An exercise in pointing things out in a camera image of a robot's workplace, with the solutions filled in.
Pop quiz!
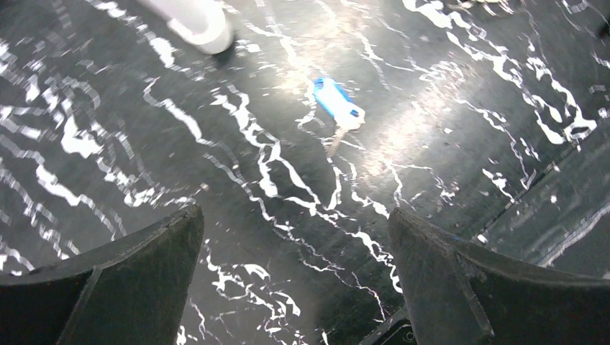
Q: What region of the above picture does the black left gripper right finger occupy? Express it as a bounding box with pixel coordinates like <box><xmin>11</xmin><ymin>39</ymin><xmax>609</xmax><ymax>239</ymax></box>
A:
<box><xmin>388</xmin><ymin>208</ymin><xmax>609</xmax><ymax>344</ymax></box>

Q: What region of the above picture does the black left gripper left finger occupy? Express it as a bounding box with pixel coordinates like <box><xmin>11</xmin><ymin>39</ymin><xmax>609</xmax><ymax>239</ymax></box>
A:
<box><xmin>1</xmin><ymin>205</ymin><xmax>204</xmax><ymax>344</ymax></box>

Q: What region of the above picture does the blue-capped key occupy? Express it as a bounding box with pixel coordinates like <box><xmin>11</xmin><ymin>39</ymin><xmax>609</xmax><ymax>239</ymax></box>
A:
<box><xmin>313</xmin><ymin>77</ymin><xmax>365</xmax><ymax>157</ymax></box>

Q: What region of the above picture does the white PVC pipe frame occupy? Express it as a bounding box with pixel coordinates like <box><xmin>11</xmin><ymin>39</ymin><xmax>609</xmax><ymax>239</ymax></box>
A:
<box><xmin>139</xmin><ymin>0</ymin><xmax>235</xmax><ymax>55</ymax></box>

